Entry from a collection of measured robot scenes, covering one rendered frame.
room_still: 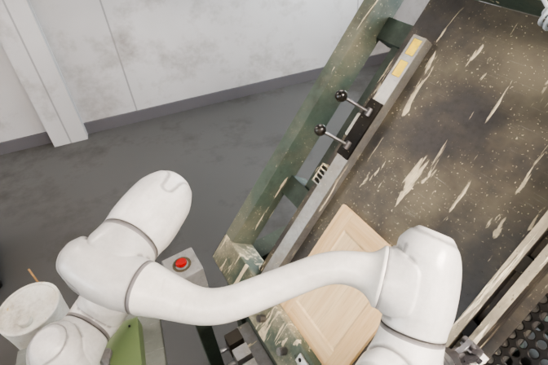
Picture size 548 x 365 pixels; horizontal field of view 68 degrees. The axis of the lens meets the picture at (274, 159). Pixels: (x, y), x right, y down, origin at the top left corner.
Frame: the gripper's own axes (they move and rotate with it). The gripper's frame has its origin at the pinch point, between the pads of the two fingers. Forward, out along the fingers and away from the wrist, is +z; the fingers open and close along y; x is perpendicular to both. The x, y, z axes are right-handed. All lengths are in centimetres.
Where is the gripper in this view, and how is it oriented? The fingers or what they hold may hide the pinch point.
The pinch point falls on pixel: (475, 357)
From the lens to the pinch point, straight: 104.4
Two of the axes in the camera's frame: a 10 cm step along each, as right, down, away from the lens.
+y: 5.0, -8.3, -2.4
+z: 7.0, 2.2, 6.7
